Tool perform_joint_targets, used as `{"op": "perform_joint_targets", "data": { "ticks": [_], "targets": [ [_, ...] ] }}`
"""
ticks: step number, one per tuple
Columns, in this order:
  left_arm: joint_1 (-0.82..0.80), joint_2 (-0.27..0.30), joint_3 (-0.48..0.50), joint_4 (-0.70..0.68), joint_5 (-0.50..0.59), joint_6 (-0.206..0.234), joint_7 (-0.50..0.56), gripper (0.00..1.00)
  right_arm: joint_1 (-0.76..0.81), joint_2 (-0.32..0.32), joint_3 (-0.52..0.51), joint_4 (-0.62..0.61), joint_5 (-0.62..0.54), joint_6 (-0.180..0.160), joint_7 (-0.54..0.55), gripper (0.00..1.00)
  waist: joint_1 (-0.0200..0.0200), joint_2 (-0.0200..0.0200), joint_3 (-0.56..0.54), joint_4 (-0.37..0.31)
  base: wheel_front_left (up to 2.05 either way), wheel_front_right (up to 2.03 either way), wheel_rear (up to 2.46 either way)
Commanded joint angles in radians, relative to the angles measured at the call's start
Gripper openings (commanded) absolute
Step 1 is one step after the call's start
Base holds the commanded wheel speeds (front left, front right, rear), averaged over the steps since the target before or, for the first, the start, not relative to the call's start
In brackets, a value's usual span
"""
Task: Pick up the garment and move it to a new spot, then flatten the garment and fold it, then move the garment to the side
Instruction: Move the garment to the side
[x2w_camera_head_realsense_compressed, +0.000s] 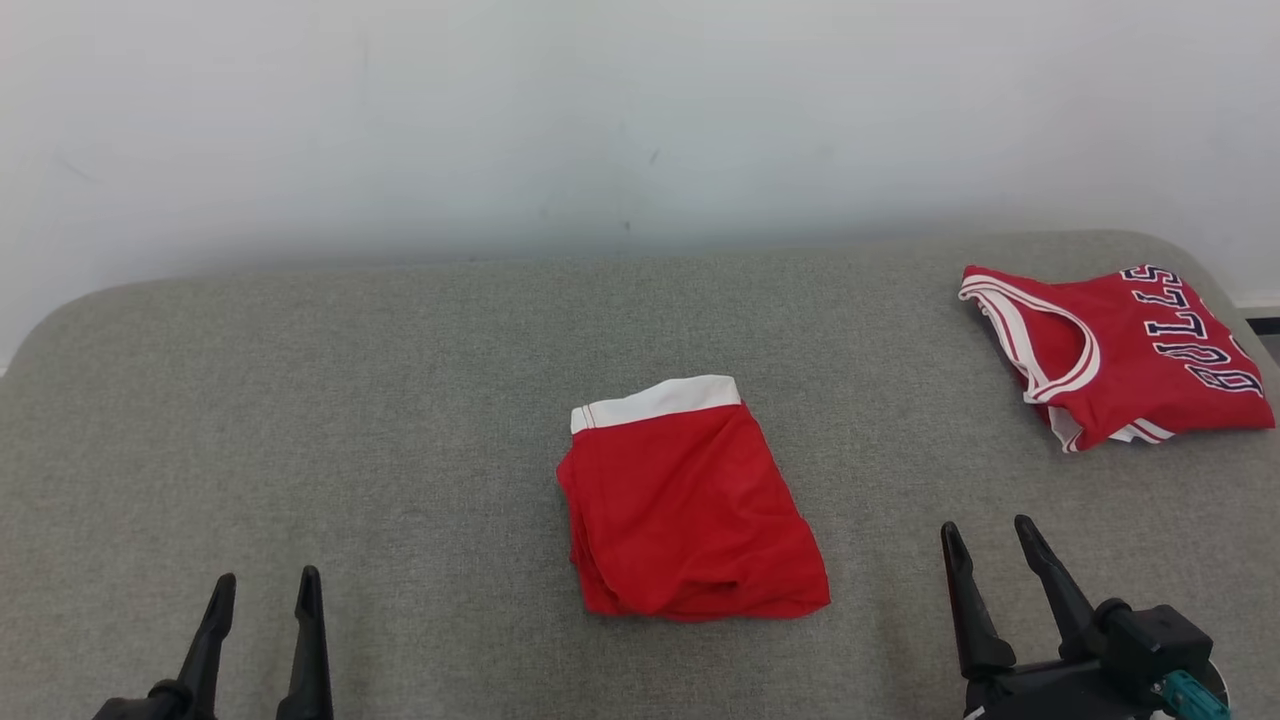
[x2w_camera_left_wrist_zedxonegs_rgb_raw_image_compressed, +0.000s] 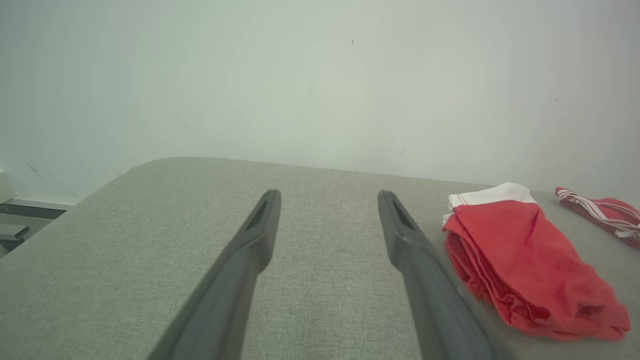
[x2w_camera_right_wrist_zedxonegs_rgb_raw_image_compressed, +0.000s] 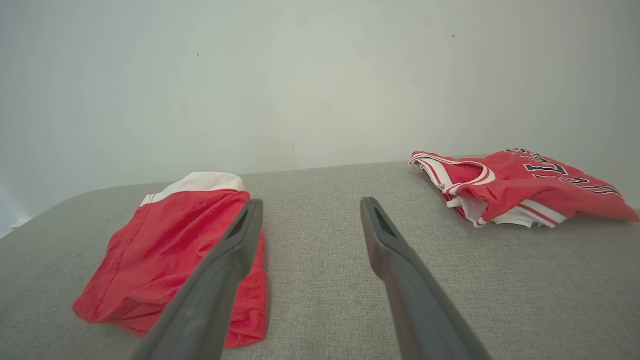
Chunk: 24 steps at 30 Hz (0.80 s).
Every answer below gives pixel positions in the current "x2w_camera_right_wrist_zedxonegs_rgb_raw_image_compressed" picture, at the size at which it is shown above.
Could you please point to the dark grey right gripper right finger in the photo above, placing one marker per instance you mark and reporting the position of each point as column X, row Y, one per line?
column 415, row 300

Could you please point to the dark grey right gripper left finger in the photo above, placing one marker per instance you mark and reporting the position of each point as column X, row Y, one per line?
column 210, row 295

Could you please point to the red shorts with white stripe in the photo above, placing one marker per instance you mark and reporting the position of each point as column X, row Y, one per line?
column 150, row 260

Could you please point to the red white-trimmed basketball jersey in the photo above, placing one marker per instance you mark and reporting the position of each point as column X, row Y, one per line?
column 520, row 192

